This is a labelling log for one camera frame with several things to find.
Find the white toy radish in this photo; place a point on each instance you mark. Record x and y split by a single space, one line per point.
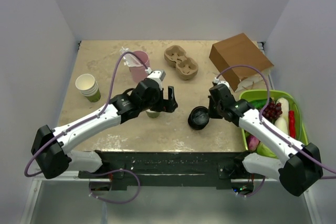
284 107
281 124

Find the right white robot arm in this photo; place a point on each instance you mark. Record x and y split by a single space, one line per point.
296 165

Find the purple toy onion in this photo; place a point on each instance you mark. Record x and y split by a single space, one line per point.
252 142

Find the green toy cucumber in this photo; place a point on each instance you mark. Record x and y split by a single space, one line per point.
259 103

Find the green toy cabbage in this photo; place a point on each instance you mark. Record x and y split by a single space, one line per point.
263 150

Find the brown paper bag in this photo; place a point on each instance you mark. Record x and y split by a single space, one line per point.
240 50

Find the stack of black lids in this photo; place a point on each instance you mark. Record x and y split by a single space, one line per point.
198 118

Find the white wrapped straws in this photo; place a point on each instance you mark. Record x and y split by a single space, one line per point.
129 59

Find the pink plastic tumbler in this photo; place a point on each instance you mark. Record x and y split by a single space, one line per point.
137 71

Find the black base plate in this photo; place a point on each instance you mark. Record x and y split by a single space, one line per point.
165 169

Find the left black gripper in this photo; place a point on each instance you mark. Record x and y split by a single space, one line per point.
167 105

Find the stack of paper cups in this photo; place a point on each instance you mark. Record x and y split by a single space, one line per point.
88 87

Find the green plastic basket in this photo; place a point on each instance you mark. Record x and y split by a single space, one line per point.
251 95

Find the purple toy grapes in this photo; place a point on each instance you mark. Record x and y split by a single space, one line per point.
273 110

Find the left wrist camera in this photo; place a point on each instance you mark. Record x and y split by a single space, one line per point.
157 75

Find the green paper coffee cup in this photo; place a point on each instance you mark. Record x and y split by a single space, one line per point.
152 114

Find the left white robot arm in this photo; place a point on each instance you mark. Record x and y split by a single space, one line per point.
53 149

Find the red toy chili pepper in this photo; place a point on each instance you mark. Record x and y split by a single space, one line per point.
291 126

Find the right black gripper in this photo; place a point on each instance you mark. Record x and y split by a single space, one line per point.
212 114

